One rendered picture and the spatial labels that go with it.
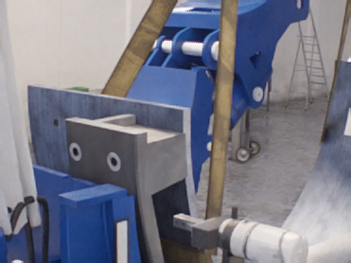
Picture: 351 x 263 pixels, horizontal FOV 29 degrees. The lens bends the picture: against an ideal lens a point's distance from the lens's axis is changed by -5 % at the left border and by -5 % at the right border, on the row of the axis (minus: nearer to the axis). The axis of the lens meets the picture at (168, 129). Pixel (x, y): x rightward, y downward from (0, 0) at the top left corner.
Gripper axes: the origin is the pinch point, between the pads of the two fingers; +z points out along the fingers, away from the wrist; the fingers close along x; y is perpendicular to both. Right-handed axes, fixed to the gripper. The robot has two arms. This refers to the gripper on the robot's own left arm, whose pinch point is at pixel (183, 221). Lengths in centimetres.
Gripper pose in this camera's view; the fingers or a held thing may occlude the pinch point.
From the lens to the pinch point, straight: 165.8
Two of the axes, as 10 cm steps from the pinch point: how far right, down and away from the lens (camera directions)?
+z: -7.3, -1.4, 6.6
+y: 0.2, -9.8, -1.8
